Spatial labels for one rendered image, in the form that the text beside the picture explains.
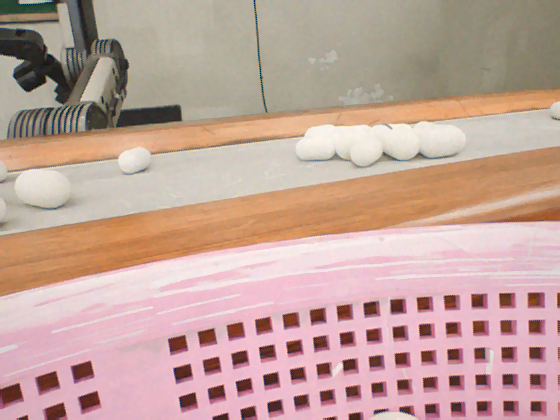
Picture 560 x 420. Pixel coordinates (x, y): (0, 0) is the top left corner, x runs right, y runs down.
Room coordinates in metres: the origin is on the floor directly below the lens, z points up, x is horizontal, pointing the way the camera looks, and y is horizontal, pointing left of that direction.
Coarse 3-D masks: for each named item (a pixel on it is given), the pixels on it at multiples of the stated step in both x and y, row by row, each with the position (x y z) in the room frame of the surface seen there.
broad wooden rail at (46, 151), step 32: (480, 96) 0.60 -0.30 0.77; (512, 96) 0.60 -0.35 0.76; (544, 96) 0.62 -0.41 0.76; (128, 128) 0.47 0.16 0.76; (160, 128) 0.44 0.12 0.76; (192, 128) 0.44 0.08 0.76; (224, 128) 0.45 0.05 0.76; (256, 128) 0.46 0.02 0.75; (288, 128) 0.47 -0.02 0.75; (0, 160) 0.37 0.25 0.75; (32, 160) 0.38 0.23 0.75; (64, 160) 0.38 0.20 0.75; (96, 160) 0.39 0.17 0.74
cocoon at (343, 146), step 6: (348, 132) 0.30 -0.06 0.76; (354, 132) 0.31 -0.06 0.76; (360, 132) 0.31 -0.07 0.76; (342, 138) 0.30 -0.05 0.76; (348, 138) 0.30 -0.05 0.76; (354, 138) 0.30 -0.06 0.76; (360, 138) 0.30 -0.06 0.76; (366, 138) 0.31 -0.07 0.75; (336, 144) 0.30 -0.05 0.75; (342, 144) 0.30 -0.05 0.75; (348, 144) 0.29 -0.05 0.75; (354, 144) 0.29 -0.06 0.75; (336, 150) 0.30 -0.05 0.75; (342, 150) 0.30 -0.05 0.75; (348, 150) 0.29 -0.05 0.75; (342, 156) 0.30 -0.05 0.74; (348, 156) 0.30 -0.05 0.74
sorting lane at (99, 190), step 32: (480, 128) 0.44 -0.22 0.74; (512, 128) 0.42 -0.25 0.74; (544, 128) 0.40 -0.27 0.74; (160, 160) 0.37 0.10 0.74; (192, 160) 0.36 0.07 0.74; (224, 160) 0.35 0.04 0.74; (256, 160) 0.33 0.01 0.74; (288, 160) 0.32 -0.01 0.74; (320, 160) 0.31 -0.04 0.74; (384, 160) 0.29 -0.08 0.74; (416, 160) 0.28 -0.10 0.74; (448, 160) 0.28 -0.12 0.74; (0, 192) 0.28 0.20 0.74; (96, 192) 0.26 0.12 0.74; (128, 192) 0.25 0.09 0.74; (160, 192) 0.24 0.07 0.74; (192, 192) 0.24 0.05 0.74; (224, 192) 0.23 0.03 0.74; (256, 192) 0.22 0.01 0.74; (0, 224) 0.20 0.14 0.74; (32, 224) 0.19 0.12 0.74; (64, 224) 0.19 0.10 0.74
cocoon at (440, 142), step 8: (440, 128) 0.29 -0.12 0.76; (448, 128) 0.29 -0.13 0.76; (456, 128) 0.29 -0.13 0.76; (424, 136) 0.29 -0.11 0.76; (432, 136) 0.28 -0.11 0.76; (440, 136) 0.28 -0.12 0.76; (448, 136) 0.28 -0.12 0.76; (456, 136) 0.28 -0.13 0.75; (464, 136) 0.29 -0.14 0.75; (424, 144) 0.28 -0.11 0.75; (432, 144) 0.28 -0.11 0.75; (440, 144) 0.28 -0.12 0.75; (448, 144) 0.28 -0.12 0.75; (456, 144) 0.28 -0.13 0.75; (464, 144) 0.29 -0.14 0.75; (424, 152) 0.28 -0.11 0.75; (432, 152) 0.28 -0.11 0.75; (440, 152) 0.28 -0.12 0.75; (448, 152) 0.28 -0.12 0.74; (456, 152) 0.29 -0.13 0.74
